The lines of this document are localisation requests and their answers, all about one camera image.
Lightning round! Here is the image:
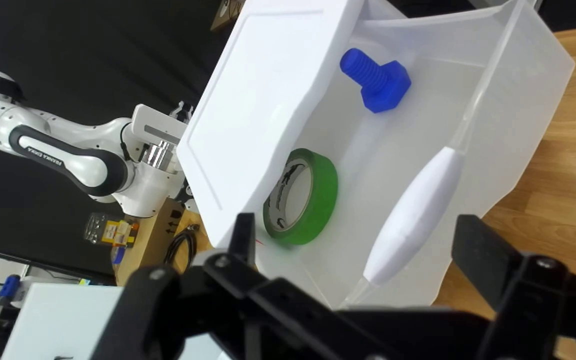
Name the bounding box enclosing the green tape roll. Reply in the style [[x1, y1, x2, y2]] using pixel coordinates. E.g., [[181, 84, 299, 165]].
[[262, 146, 339, 249]]

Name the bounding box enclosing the blue plastic toy bolt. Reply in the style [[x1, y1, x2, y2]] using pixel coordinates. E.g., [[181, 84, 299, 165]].
[[338, 46, 413, 117]]

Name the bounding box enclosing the white translucent plastic drawer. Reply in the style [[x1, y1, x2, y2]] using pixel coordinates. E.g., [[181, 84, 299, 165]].
[[234, 0, 576, 312]]

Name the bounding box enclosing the yellow and black device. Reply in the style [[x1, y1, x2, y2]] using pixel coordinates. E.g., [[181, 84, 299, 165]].
[[81, 210, 142, 251]]

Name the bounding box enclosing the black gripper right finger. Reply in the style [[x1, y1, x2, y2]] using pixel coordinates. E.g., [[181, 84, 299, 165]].
[[449, 212, 576, 360]]

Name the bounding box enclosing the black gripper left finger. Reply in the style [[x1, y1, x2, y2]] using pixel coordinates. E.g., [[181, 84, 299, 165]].
[[94, 210, 384, 360]]

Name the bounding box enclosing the black coiled cable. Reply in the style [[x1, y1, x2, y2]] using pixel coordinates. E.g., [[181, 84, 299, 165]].
[[165, 225, 202, 271]]

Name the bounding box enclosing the white plastic drawer cabinet frame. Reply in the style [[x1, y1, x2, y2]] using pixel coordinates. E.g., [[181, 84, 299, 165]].
[[175, 0, 370, 253]]

